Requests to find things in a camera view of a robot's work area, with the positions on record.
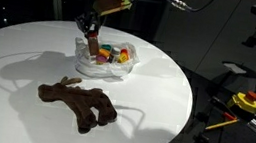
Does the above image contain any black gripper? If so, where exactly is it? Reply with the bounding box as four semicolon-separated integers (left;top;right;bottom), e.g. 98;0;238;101
73;8;106;40

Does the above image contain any brown plush moose toy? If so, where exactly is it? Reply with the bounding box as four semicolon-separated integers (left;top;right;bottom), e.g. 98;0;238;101
31;71;123;139

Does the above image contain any white plastic bag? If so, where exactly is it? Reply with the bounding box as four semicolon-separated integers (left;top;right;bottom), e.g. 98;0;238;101
70;34;143;84

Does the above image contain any tub with teal lid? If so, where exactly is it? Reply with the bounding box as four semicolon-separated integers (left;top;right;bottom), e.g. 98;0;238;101
100;43;113;53

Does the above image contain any grey flat plate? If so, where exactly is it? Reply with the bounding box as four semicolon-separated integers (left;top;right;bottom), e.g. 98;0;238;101
220;60;250;77

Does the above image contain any yellow pencil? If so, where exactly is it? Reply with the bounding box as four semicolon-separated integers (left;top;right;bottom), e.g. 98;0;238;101
204;114;239;135

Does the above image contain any yellow emergency stop button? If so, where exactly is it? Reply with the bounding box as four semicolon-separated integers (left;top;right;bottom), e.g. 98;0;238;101
224;88;256;116

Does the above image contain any yellow wrist camera box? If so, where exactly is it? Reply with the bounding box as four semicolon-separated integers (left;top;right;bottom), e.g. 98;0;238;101
91;0;134;21

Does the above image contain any black robot cable with connector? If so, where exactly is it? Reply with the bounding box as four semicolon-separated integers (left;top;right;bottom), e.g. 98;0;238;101
153;0;221;16

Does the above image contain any red handled tool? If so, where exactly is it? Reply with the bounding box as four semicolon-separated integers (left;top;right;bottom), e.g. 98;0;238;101
221;111;238;122

